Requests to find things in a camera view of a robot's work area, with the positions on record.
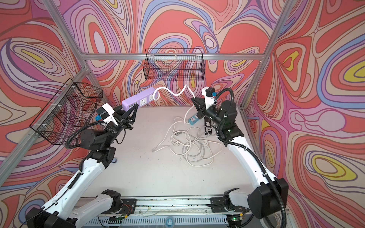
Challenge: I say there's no black wire basket back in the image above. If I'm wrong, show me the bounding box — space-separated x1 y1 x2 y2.
143 47 205 82

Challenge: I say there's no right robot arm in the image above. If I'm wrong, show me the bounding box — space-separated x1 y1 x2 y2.
192 86 289 228

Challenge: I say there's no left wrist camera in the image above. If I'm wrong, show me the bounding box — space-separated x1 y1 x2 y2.
95 103 118 126

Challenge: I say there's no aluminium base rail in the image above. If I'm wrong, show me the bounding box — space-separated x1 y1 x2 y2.
48 195 289 228

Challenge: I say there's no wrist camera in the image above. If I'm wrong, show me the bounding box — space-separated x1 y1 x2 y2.
95 103 118 126
202 86 217 110

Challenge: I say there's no aluminium frame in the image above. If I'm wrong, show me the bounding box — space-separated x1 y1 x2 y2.
1 1 289 164

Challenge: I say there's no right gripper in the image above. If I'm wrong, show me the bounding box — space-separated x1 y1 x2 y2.
191 97 225 127

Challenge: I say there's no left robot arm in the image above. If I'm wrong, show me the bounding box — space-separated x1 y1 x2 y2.
24 104 139 228

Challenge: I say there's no blue power strip with cord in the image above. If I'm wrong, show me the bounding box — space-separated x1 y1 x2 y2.
171 113 223 168

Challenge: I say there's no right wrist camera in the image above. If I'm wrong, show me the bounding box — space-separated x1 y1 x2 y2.
202 86 217 110

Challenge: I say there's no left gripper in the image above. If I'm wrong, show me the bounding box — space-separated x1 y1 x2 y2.
101 103 136 150

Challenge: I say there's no black wire basket left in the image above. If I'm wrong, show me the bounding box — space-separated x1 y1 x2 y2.
29 79 104 145

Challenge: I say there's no black wire basket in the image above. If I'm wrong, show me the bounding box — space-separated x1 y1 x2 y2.
143 47 205 82
29 79 104 145

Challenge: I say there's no purple power strip with cord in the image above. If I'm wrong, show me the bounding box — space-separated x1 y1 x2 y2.
121 84 200 153

